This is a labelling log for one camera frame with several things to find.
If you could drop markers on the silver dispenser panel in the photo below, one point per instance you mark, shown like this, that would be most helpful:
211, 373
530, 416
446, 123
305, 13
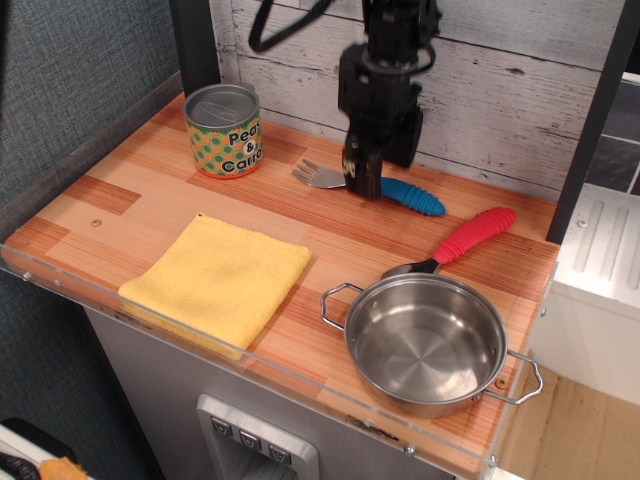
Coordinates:
242, 446

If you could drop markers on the blue handled metal fork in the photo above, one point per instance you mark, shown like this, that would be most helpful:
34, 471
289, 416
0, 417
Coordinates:
400, 191

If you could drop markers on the orange object at corner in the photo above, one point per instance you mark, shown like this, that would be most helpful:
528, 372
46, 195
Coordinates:
61, 469

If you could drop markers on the black frame post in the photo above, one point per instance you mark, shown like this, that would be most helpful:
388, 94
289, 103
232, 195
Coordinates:
611, 76
195, 43

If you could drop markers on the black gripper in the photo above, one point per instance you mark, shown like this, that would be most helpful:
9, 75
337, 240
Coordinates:
383, 112

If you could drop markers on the black right frame post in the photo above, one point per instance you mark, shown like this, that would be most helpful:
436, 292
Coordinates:
611, 76

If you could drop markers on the clear acrylic edge guard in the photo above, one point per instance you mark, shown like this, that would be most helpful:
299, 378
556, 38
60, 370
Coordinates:
81, 290

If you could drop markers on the red handled metal spoon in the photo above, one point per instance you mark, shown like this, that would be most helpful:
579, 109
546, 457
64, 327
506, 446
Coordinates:
480, 228

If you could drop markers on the yellow folded cloth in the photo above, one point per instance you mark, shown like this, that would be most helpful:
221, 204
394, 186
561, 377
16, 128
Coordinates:
217, 285

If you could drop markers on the peas and carrots can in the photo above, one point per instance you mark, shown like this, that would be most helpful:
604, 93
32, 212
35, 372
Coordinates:
224, 129

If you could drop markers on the grey toy fridge cabinet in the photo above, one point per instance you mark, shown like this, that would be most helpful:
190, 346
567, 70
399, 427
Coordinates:
163, 382

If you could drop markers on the black left frame post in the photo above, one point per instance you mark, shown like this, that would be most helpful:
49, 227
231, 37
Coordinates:
195, 43

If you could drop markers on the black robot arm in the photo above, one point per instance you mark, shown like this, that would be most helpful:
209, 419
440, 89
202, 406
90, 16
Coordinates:
399, 37

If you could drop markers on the stainless steel pot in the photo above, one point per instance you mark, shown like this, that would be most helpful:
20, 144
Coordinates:
425, 344

